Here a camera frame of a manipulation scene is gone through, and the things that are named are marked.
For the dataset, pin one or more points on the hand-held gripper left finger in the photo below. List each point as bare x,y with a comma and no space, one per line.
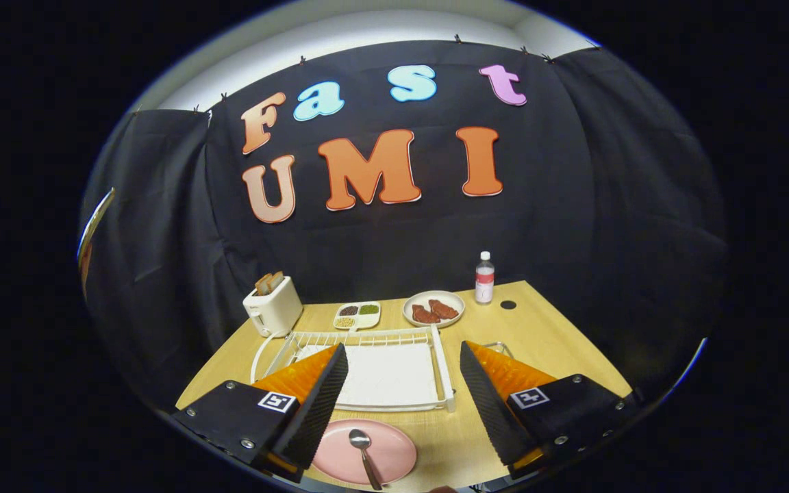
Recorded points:
319,411

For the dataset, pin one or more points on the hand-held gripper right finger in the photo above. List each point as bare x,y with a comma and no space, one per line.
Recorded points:
490,411

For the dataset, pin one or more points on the pink plate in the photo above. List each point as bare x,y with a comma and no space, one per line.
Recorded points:
394,452

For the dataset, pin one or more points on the white divided dish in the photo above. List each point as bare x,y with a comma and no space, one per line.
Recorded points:
357,316

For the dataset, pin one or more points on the white plate with meat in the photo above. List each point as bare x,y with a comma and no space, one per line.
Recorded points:
411,299

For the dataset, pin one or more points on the white drip tray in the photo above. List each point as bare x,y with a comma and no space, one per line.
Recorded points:
387,376

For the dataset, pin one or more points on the cream toaster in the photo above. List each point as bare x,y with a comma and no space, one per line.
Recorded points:
278,311

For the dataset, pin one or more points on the brown meat piece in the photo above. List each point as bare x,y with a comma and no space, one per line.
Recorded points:
444,309
425,315

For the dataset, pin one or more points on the clear bottle with red label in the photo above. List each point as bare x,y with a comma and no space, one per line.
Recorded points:
484,281

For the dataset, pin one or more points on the toast bread slice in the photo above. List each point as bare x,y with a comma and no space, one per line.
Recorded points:
262,284
277,279

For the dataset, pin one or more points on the black backdrop cloth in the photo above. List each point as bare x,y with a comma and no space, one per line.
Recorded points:
572,205

